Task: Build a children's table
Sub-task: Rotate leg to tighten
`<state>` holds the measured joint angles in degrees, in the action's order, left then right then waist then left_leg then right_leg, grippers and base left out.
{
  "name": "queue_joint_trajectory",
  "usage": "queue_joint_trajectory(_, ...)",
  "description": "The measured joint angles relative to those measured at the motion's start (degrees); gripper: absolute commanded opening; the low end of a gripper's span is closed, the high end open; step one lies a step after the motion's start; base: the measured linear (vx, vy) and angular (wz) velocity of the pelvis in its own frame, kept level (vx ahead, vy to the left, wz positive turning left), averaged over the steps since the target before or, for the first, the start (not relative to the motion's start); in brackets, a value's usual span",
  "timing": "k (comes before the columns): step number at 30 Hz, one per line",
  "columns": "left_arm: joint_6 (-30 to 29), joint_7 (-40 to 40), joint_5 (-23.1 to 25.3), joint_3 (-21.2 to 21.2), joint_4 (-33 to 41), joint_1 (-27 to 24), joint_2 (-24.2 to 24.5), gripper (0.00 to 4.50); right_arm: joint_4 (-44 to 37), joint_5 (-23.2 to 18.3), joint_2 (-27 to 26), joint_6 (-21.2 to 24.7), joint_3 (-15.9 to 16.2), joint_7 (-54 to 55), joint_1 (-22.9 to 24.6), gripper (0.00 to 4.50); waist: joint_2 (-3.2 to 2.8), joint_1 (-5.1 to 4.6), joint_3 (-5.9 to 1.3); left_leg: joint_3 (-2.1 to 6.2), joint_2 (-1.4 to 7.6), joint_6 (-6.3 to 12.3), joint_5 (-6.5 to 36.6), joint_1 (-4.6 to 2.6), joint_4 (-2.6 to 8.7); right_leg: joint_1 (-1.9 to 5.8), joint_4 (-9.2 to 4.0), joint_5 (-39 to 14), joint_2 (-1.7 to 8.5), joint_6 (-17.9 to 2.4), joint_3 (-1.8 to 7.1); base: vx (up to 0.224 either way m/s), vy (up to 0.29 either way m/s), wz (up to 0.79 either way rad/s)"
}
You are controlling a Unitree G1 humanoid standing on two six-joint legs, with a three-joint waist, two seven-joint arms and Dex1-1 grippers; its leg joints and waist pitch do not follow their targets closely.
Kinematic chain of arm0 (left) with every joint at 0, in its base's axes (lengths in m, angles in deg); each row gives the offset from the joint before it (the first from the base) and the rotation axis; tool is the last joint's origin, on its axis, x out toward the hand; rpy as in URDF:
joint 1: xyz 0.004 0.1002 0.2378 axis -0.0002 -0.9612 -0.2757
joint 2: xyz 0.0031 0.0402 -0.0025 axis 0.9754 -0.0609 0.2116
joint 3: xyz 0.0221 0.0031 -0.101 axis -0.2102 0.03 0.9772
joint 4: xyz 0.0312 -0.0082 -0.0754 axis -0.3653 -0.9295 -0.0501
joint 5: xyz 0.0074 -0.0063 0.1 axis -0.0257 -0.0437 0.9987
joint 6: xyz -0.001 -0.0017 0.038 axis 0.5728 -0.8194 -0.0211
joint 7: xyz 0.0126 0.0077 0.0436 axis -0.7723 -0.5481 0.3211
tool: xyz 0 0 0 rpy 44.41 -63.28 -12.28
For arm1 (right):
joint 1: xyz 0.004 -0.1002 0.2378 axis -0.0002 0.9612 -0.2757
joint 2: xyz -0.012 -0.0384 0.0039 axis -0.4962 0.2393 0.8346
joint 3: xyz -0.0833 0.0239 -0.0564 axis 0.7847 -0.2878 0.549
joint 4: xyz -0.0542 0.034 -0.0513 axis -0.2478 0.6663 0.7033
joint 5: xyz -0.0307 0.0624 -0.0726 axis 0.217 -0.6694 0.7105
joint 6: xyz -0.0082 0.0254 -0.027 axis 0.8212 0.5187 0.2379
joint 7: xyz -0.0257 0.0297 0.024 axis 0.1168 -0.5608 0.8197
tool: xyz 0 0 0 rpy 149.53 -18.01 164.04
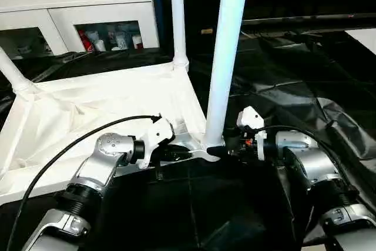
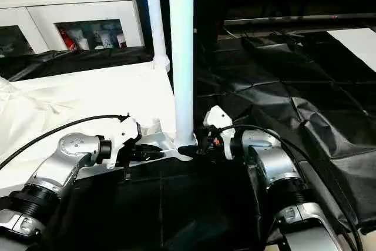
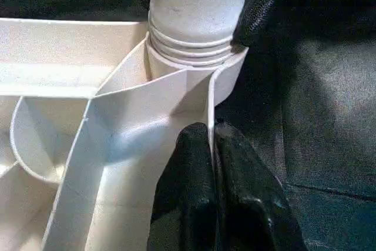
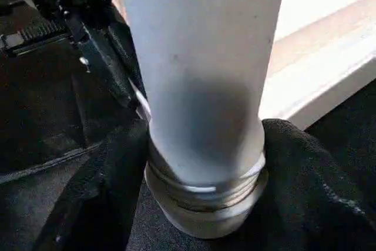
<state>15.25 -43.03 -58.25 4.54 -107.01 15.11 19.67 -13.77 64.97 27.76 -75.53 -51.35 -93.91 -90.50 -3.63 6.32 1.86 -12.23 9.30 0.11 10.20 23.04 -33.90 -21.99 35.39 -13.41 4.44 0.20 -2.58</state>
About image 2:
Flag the blue upright panel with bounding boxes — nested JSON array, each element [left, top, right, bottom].
[[133, 0, 153, 48]]

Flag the long metal rod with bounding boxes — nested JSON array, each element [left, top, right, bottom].
[[223, 12, 376, 26]]

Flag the white plastic table top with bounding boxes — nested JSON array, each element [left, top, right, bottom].
[[0, 62, 196, 199]]

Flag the white sheet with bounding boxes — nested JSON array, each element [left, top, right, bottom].
[[326, 27, 376, 72]]

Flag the white plastic table leg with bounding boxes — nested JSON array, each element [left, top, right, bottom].
[[0, 74, 15, 93], [143, 0, 171, 72], [167, 0, 197, 148]]

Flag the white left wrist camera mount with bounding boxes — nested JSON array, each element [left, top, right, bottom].
[[104, 113, 142, 170]]

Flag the black mat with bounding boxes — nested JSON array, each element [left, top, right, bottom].
[[0, 32, 376, 251]]

